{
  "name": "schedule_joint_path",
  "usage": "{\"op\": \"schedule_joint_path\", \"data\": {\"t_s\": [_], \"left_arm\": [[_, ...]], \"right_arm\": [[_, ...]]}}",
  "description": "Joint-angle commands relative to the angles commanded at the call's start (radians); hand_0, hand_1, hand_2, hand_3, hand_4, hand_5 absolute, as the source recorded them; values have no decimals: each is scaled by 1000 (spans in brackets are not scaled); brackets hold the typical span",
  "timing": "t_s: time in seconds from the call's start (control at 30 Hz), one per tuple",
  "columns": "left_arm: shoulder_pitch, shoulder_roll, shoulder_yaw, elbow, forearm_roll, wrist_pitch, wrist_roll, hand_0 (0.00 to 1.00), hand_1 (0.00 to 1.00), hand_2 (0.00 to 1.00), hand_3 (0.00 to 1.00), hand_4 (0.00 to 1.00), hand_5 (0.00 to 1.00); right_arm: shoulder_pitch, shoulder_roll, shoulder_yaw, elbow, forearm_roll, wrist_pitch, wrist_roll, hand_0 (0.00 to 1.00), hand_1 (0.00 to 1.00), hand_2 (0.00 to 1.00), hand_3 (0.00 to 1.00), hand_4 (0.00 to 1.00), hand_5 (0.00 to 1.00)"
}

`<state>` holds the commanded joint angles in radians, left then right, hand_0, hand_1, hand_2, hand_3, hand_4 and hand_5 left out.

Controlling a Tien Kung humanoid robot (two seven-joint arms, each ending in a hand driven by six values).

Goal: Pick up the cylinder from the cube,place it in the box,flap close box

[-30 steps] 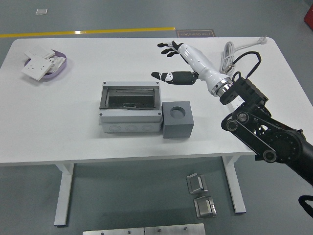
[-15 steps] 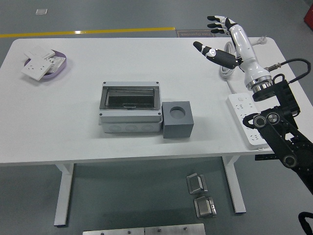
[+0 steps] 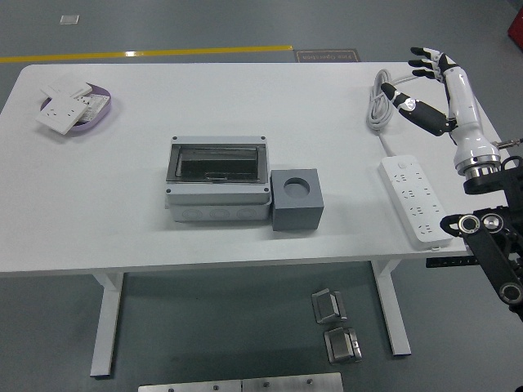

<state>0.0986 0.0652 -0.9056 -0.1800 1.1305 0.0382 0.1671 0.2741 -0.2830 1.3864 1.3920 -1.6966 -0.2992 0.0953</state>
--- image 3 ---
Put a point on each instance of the white table leg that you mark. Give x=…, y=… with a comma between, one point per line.
x=108, y=318
x=392, y=310

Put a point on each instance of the red object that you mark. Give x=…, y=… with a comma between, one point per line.
x=517, y=24

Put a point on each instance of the steel plate with screws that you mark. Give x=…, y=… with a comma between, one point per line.
x=188, y=387
x=290, y=384

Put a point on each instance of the metal block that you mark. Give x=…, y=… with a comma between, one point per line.
x=341, y=346
x=327, y=306

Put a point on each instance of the grey junction box clear lid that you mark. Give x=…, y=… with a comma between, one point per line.
x=216, y=204

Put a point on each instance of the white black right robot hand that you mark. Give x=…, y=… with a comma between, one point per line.
x=466, y=118

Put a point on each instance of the purple oval tray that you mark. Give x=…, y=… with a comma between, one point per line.
x=102, y=114

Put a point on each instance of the white left table leg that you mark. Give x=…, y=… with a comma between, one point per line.
x=108, y=318

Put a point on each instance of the grey cube with round hole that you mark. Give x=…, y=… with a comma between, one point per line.
x=294, y=216

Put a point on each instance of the white wall switch panel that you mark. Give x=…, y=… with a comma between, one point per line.
x=65, y=86

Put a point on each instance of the white wall socket panel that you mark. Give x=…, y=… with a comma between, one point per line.
x=61, y=112

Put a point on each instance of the black table control panel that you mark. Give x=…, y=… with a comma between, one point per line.
x=445, y=262

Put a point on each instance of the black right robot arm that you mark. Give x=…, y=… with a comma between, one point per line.
x=490, y=245

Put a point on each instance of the yellow floor tape line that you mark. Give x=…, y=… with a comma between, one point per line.
x=130, y=53

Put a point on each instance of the white power strip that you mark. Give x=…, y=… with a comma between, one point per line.
x=412, y=196

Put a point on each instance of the white right table leg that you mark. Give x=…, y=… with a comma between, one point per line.
x=392, y=310

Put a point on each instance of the small square floor plate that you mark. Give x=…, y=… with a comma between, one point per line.
x=69, y=19

